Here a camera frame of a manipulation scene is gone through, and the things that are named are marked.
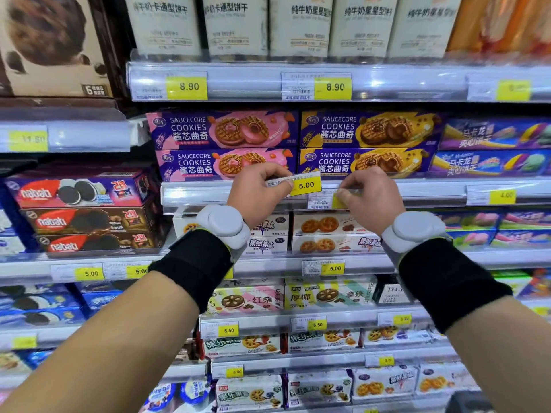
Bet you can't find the black wristband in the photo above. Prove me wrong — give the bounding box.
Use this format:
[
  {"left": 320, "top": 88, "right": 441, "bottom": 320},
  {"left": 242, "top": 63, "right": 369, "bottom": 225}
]
[
  {"left": 398, "top": 237, "right": 514, "bottom": 334},
  {"left": 148, "top": 229, "right": 236, "bottom": 315}
]

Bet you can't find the clear plastic shelf rail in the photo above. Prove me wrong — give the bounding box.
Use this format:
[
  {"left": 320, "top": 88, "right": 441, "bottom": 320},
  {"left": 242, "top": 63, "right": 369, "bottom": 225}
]
[
  {"left": 0, "top": 324, "right": 83, "bottom": 350},
  {"left": 223, "top": 248, "right": 551, "bottom": 279},
  {"left": 127, "top": 61, "right": 551, "bottom": 104},
  {"left": 0, "top": 107, "right": 135, "bottom": 154},
  {"left": 0, "top": 253, "right": 175, "bottom": 285},
  {"left": 210, "top": 345, "right": 458, "bottom": 377},
  {"left": 199, "top": 304, "right": 432, "bottom": 341},
  {"left": 160, "top": 177, "right": 551, "bottom": 213}
]

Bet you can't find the pink purple cookie box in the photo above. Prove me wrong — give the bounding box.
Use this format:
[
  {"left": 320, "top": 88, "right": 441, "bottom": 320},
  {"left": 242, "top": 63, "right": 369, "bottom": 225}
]
[
  {"left": 146, "top": 110, "right": 300, "bottom": 151},
  {"left": 155, "top": 148, "right": 298, "bottom": 182}
]

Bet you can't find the green snack box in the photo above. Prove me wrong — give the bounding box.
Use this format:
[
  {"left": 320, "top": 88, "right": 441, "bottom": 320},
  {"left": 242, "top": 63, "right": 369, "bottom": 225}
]
[{"left": 491, "top": 270, "right": 533, "bottom": 298}]

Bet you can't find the pink striped cookie box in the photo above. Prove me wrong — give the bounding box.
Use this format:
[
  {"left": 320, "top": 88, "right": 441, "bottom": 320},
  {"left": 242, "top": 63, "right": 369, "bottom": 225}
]
[{"left": 206, "top": 285, "right": 285, "bottom": 315}]

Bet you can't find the red white wafer box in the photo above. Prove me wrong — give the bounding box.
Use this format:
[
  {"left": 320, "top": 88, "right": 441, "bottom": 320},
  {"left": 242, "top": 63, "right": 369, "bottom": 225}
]
[{"left": 5, "top": 169, "right": 150, "bottom": 209}]

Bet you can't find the green label cookie box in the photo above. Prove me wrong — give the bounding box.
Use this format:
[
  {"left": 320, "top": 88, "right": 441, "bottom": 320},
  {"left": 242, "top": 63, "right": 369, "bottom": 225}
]
[
  {"left": 202, "top": 335, "right": 282, "bottom": 358},
  {"left": 287, "top": 369, "right": 353, "bottom": 408},
  {"left": 287, "top": 330, "right": 360, "bottom": 352},
  {"left": 215, "top": 375, "right": 284, "bottom": 413}
]

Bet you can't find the orange snack package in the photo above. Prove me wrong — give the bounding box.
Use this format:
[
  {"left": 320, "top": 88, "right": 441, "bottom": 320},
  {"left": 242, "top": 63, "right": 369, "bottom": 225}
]
[{"left": 447, "top": 0, "right": 551, "bottom": 56}]

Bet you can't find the white biscuit bag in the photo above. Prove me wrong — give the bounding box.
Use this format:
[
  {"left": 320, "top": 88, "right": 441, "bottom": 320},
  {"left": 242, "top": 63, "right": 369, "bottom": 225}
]
[
  {"left": 202, "top": 0, "right": 269, "bottom": 57},
  {"left": 124, "top": 0, "right": 202, "bottom": 57},
  {"left": 387, "top": 0, "right": 464, "bottom": 59},
  {"left": 269, "top": 0, "right": 335, "bottom": 58},
  {"left": 329, "top": 0, "right": 399, "bottom": 59}
]

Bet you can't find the person's left hand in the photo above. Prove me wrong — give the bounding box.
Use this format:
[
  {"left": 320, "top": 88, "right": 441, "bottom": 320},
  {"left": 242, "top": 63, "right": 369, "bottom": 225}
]
[{"left": 227, "top": 162, "right": 294, "bottom": 231}]

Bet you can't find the white orange cookie box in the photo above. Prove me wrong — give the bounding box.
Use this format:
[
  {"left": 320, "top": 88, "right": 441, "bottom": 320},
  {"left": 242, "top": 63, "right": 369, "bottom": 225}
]
[
  {"left": 362, "top": 326, "right": 434, "bottom": 347},
  {"left": 416, "top": 361, "right": 479, "bottom": 395},
  {"left": 352, "top": 364, "right": 419, "bottom": 401}
]

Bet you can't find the yellow purple cookie box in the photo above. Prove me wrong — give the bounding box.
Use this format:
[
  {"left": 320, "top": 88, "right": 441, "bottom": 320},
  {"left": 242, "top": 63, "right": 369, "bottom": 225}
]
[
  {"left": 298, "top": 146, "right": 436, "bottom": 178},
  {"left": 300, "top": 110, "right": 445, "bottom": 149}
]

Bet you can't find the black white snack box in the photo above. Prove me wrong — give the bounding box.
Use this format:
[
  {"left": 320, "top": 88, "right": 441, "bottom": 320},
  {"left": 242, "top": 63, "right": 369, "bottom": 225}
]
[{"left": 373, "top": 274, "right": 415, "bottom": 305}]

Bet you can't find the purple snack box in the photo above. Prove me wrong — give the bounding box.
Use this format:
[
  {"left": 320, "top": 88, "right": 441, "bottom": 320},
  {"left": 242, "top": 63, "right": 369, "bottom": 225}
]
[{"left": 517, "top": 269, "right": 551, "bottom": 300}]

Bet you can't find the purple macaron biscuit box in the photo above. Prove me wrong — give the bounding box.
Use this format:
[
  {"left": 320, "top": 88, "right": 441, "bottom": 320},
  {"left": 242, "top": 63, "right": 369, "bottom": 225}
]
[
  {"left": 439, "top": 118, "right": 551, "bottom": 151},
  {"left": 430, "top": 149, "right": 551, "bottom": 177}
]

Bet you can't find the blue round cookie pack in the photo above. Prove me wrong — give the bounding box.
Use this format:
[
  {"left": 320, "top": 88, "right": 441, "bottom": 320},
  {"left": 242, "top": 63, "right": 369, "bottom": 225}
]
[
  {"left": 179, "top": 379, "right": 212, "bottom": 406},
  {"left": 143, "top": 382, "right": 177, "bottom": 412}
]

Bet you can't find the blue sandwich cookie pack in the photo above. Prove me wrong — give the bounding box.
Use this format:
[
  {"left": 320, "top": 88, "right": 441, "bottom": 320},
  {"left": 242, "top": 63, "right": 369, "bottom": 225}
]
[
  {"left": 22, "top": 348, "right": 55, "bottom": 369},
  {"left": 0, "top": 283, "right": 84, "bottom": 328},
  {"left": 0, "top": 352, "right": 32, "bottom": 375},
  {"left": 74, "top": 280, "right": 130, "bottom": 315}
]

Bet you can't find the white wrist tracker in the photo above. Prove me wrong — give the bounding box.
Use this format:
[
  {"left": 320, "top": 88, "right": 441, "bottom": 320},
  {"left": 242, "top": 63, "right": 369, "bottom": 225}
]
[
  {"left": 381, "top": 211, "right": 449, "bottom": 255},
  {"left": 196, "top": 204, "right": 251, "bottom": 251}
]

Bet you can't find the yellow green cookie box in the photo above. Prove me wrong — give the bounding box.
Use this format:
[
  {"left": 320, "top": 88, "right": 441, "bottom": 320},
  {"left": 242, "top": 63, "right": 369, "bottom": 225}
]
[{"left": 284, "top": 277, "right": 378, "bottom": 309}]

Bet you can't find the blue white biscuit box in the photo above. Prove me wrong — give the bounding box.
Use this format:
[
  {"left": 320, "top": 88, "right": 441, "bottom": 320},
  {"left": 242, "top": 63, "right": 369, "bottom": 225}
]
[{"left": 0, "top": 185, "right": 31, "bottom": 256}]

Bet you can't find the person's right forearm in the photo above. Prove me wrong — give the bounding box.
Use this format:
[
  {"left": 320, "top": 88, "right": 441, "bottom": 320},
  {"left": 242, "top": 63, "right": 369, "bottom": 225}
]
[{"left": 445, "top": 296, "right": 551, "bottom": 413}]

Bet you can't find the red brown wafer box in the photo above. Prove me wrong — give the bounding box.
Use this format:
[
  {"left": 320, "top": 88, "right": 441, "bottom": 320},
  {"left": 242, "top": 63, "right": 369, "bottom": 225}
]
[
  {"left": 21, "top": 206, "right": 158, "bottom": 235},
  {"left": 36, "top": 231, "right": 163, "bottom": 254}
]

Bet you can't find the person's right hand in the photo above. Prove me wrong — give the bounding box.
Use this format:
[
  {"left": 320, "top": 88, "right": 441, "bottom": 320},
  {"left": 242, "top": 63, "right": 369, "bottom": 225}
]
[{"left": 335, "top": 166, "right": 406, "bottom": 237}]

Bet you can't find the person's left forearm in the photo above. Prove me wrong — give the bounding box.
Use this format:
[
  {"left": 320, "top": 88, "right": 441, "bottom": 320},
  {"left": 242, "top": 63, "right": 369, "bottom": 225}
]
[{"left": 0, "top": 271, "right": 201, "bottom": 413}]

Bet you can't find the brown cookie box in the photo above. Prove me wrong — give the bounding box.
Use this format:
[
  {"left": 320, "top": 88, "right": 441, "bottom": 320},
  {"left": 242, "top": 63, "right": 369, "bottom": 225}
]
[{"left": 0, "top": 0, "right": 113, "bottom": 98}]

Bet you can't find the pastel macaron biscuit box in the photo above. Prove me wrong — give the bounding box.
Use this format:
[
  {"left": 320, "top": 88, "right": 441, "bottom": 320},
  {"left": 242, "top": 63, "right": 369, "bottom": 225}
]
[
  {"left": 499, "top": 210, "right": 551, "bottom": 231},
  {"left": 448, "top": 229, "right": 496, "bottom": 248},
  {"left": 434, "top": 211, "right": 503, "bottom": 231},
  {"left": 491, "top": 229, "right": 551, "bottom": 248}
]

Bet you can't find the white flower cookie box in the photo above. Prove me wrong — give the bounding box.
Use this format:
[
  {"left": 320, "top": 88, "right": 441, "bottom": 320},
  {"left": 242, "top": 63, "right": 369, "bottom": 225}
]
[
  {"left": 172, "top": 213, "right": 290, "bottom": 238},
  {"left": 291, "top": 234, "right": 385, "bottom": 254},
  {"left": 292, "top": 211, "right": 372, "bottom": 237},
  {"left": 242, "top": 235, "right": 290, "bottom": 257}
]

